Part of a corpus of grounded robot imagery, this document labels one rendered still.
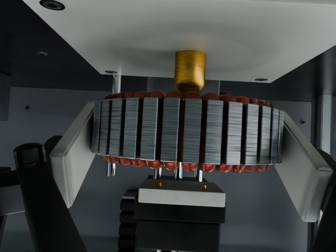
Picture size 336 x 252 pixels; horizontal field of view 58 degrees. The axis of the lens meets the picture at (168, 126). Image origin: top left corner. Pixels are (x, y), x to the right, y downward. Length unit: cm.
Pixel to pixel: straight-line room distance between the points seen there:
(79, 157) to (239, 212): 33
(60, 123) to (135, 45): 30
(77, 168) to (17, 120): 34
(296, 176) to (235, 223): 30
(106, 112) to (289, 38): 10
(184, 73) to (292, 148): 7
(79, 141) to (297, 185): 11
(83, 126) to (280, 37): 11
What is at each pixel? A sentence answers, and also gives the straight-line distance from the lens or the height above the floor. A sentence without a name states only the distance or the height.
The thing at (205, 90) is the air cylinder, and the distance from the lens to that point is 32.
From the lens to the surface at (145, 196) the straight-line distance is 22.
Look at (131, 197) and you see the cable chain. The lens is 41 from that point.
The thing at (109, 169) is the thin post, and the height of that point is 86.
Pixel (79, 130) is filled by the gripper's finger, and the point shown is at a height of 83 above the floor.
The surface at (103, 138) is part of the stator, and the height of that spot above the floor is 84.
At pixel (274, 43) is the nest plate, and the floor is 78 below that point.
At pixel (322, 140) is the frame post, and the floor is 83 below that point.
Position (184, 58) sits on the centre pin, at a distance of 19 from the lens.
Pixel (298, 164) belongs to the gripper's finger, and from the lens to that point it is 16.
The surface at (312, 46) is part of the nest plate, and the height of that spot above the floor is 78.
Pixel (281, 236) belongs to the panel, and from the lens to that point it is 49.
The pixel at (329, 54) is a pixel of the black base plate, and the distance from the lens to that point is 25.
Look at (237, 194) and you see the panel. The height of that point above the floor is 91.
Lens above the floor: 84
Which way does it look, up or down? 3 degrees down
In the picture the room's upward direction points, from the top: 177 degrees counter-clockwise
